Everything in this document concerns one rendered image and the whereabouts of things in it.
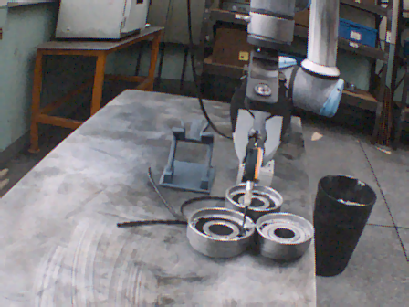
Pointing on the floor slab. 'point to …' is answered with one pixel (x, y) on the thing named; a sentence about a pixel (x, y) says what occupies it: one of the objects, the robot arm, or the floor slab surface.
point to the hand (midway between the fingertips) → (253, 159)
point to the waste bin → (339, 220)
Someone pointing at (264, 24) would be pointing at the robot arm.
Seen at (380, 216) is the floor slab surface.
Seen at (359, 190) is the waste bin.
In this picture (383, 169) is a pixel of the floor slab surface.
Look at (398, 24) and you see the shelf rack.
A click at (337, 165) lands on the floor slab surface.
